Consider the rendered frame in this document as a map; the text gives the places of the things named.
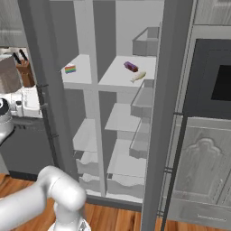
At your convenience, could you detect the grey door bin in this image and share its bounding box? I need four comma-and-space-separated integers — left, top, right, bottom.
132, 26, 161, 57
128, 119, 152, 160
129, 79, 154, 119

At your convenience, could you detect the dark freezer door handle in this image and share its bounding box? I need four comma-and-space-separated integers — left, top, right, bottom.
157, 111, 188, 231

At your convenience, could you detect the pale glass wall cupboard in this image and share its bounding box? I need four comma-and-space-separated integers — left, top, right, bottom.
0, 0, 29, 48

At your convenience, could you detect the grey carved cupboard door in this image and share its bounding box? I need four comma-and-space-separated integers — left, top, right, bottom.
172, 116, 231, 206

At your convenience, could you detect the white freezer drawer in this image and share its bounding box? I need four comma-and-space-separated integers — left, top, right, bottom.
106, 172, 145, 199

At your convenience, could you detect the dark grey base cupboard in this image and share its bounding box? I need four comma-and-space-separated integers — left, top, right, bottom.
0, 116, 59, 182

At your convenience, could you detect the thin drawer handle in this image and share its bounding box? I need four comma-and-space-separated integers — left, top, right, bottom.
197, 213, 227, 221

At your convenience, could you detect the white fridge drawer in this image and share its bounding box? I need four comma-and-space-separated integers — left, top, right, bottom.
75, 151, 100, 177
79, 172, 102, 194

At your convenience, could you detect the black wall oven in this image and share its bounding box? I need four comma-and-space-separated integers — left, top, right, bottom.
182, 38, 231, 120

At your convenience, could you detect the grey fridge door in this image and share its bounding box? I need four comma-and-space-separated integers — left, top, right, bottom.
17, 0, 79, 182

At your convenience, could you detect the brown knife block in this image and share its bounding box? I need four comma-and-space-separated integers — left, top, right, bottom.
12, 49, 36, 88

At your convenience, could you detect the grey fridge freezer body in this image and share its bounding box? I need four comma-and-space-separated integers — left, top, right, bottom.
49, 0, 166, 212

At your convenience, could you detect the dark fridge door handle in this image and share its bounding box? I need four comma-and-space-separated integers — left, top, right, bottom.
36, 83, 60, 168

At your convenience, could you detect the purple food packet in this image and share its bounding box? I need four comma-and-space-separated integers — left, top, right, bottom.
123, 60, 140, 73

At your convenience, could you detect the grey wall cupboard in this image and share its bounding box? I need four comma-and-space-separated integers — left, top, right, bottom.
193, 0, 231, 27

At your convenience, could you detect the grey freezer door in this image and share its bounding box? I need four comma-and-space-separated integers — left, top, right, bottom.
140, 0, 194, 231

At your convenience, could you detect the grey brown box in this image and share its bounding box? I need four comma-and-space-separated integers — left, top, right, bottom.
0, 55, 23, 95

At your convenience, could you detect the rainbow cake slice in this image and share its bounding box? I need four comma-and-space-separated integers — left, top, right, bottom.
64, 64, 77, 75

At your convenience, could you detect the pale frozen fish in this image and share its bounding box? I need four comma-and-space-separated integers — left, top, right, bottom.
130, 70, 147, 83

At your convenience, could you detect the white worktop appliance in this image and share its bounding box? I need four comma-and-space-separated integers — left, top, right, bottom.
8, 86, 43, 119

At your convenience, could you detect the grey drawer front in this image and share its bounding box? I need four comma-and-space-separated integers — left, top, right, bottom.
166, 198, 231, 231

